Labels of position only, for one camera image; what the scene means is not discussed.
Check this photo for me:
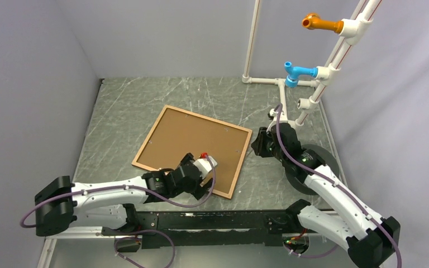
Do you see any purple cable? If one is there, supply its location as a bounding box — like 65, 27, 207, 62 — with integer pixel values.
274, 103, 402, 268
19, 154, 217, 268

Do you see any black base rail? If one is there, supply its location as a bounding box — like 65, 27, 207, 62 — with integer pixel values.
101, 209, 304, 249

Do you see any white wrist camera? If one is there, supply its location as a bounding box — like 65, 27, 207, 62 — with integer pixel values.
193, 152, 218, 180
266, 108, 285, 133

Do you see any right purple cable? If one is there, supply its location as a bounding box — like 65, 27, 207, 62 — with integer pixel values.
274, 103, 402, 268

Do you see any black round disc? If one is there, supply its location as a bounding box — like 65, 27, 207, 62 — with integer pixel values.
283, 144, 340, 195

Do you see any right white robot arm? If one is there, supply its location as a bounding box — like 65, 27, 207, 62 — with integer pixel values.
251, 123, 402, 267

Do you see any wooden picture frame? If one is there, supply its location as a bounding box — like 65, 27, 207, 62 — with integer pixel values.
132, 105, 252, 199

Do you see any white PVC pipe stand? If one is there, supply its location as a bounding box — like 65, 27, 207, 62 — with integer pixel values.
241, 0, 383, 128

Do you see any orange pipe fitting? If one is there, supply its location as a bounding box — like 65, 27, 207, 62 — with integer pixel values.
302, 13, 344, 34

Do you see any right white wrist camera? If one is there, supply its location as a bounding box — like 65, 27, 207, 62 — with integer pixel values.
266, 108, 285, 133

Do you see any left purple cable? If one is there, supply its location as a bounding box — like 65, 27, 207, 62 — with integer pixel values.
19, 154, 217, 268

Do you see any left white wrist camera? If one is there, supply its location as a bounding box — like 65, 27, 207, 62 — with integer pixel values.
193, 152, 218, 180

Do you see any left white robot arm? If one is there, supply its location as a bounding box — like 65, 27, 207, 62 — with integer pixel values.
29, 153, 218, 237

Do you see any blue pipe fitting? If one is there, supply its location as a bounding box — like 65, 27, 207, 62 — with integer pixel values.
284, 61, 318, 88

